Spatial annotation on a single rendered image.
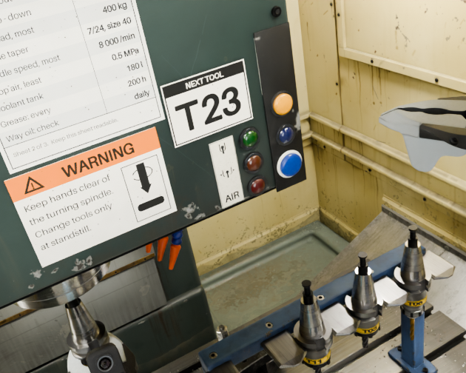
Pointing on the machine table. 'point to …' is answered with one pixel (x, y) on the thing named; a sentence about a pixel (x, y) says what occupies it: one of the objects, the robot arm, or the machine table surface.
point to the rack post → (412, 348)
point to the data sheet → (64, 76)
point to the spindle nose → (65, 290)
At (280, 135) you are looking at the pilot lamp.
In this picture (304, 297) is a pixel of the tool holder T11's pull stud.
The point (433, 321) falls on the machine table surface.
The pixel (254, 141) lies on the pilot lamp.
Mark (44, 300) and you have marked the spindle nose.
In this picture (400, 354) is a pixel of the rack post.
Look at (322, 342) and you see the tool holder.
